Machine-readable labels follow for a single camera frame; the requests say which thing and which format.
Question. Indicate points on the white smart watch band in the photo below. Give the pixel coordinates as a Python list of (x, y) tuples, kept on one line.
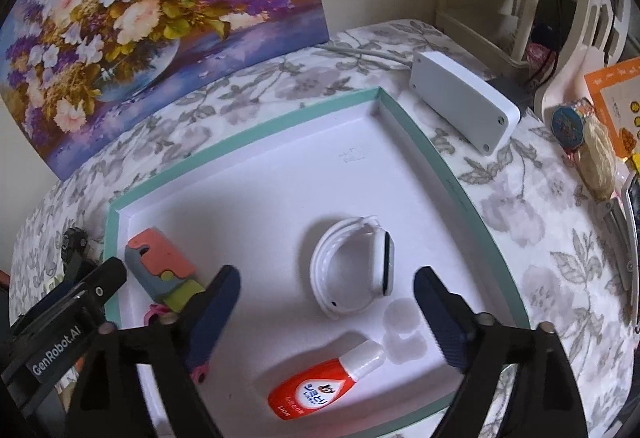
[(352, 266)]

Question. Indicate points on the white shelf unit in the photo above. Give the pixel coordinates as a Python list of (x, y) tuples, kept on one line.
[(548, 46)]

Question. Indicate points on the wrapped candy snacks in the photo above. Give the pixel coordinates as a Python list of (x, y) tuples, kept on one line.
[(585, 139)]

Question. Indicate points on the floral patterned table cloth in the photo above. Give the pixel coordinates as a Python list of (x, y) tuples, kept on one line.
[(533, 201)]

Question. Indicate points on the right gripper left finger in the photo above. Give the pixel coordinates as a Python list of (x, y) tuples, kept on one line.
[(108, 400)]

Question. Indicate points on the teal white tray box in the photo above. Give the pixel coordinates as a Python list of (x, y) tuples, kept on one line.
[(261, 201)]

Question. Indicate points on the red white glue bottle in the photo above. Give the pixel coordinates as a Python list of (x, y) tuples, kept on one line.
[(318, 387)]

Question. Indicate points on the pink smart watch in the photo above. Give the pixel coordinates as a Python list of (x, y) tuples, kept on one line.
[(161, 313)]

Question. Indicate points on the orange booklet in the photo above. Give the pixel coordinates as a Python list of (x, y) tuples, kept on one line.
[(615, 95)]

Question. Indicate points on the white rectangular device box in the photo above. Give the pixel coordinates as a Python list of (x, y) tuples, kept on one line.
[(482, 114)]

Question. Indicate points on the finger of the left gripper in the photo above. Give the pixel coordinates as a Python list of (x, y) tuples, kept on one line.
[(75, 243), (86, 295)]

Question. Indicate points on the flower painting canvas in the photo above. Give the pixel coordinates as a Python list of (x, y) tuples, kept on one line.
[(75, 74)]

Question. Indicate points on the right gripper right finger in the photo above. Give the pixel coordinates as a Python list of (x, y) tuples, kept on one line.
[(544, 400)]

